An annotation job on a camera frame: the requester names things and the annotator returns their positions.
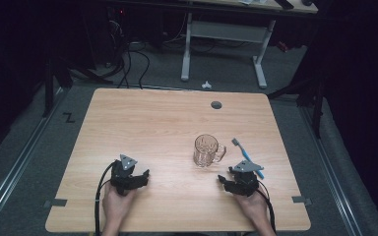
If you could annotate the black metal stand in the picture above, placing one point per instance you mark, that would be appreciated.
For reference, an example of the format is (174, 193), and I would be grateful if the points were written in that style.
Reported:
(317, 108)
(48, 85)

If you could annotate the person's left hand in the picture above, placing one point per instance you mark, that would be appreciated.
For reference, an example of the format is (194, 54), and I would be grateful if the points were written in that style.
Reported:
(116, 206)

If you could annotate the clear glass mug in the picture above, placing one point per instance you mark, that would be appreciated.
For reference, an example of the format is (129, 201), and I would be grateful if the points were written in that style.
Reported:
(205, 151)

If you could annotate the small red object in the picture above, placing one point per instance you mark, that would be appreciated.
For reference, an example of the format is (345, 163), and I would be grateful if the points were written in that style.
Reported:
(283, 46)

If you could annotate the metal floor rail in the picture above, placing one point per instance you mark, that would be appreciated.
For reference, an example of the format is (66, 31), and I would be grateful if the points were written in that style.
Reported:
(16, 170)
(331, 170)

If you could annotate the grey tape strip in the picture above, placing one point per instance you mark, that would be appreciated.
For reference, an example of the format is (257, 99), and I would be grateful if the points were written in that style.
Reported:
(56, 203)
(301, 200)

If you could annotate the black tape floor mark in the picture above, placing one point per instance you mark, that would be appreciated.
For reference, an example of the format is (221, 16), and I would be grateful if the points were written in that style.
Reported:
(68, 117)

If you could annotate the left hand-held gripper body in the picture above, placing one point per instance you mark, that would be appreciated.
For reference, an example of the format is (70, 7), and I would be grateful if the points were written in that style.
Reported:
(122, 178)

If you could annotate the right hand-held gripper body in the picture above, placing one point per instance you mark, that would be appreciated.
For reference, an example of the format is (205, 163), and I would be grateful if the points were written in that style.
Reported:
(247, 183)

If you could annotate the black flat device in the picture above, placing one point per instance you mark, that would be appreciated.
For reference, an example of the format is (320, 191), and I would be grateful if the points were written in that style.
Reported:
(283, 3)

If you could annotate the small white floor object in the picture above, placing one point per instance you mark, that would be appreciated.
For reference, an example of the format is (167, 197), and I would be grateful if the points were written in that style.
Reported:
(206, 85)

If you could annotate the person's right hand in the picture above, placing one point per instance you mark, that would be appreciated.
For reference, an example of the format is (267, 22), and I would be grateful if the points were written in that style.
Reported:
(252, 208)

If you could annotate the blue toothbrush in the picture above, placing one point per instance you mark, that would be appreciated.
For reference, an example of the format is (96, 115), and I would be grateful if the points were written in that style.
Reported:
(244, 154)

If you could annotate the white-framed wooden desk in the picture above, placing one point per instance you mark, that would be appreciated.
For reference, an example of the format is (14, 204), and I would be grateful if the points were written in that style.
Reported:
(224, 31)

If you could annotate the dark computer tower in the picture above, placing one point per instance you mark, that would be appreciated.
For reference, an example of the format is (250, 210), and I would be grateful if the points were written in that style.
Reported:
(116, 29)

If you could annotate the white paper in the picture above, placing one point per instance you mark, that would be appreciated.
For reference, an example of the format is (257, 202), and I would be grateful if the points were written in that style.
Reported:
(252, 1)

